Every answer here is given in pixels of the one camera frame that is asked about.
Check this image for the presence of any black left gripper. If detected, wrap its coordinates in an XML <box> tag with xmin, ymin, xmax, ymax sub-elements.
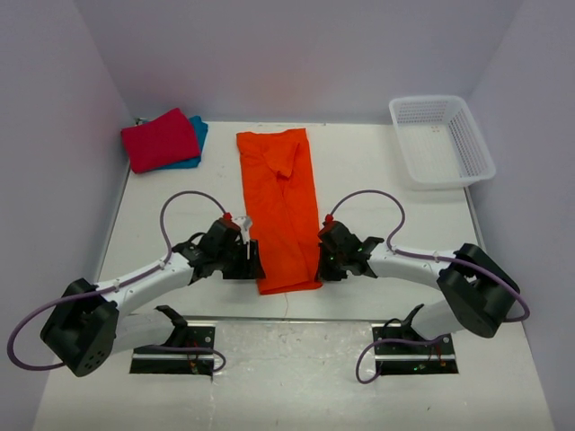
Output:
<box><xmin>216</xmin><ymin>238</ymin><xmax>265</xmax><ymax>279</ymax></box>

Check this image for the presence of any folded red t shirt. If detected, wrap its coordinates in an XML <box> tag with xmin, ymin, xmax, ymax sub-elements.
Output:
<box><xmin>120</xmin><ymin>108</ymin><xmax>199</xmax><ymax>174</ymax></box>

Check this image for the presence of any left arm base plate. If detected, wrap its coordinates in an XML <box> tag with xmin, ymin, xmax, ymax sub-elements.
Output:
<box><xmin>129</xmin><ymin>305</ymin><xmax>224</xmax><ymax>378</ymax></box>

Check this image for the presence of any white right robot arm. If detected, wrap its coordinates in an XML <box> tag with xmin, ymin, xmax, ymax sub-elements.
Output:
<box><xmin>317</xmin><ymin>221</ymin><xmax>519</xmax><ymax>353</ymax></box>

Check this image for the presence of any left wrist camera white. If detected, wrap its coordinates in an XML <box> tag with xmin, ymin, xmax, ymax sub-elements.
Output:
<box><xmin>224</xmin><ymin>213</ymin><xmax>252</xmax><ymax>242</ymax></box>

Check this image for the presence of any folded blue t shirt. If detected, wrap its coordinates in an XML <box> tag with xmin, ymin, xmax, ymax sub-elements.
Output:
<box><xmin>160</xmin><ymin>115</ymin><xmax>208</xmax><ymax>170</ymax></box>

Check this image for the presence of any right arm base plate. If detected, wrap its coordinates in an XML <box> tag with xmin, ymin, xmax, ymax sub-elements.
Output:
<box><xmin>372</xmin><ymin>304</ymin><xmax>459</xmax><ymax>376</ymax></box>

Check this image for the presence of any orange t shirt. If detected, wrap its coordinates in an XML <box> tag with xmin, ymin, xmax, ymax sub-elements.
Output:
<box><xmin>236</xmin><ymin>128</ymin><xmax>322</xmax><ymax>295</ymax></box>

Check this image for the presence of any white plastic basket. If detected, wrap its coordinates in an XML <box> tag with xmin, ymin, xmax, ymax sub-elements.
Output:
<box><xmin>389</xmin><ymin>95</ymin><xmax>496</xmax><ymax>190</ymax></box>

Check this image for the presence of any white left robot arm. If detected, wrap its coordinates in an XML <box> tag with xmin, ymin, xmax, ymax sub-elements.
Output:
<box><xmin>40</xmin><ymin>216</ymin><xmax>265</xmax><ymax>377</ymax></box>

